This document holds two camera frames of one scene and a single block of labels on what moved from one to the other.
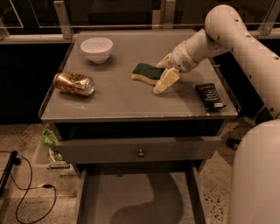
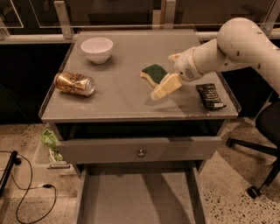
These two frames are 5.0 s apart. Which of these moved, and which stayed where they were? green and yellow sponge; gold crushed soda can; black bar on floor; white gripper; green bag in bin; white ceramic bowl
Moved: white gripper; green and yellow sponge
Stayed: green bag in bin; black bar on floor; white ceramic bowl; gold crushed soda can
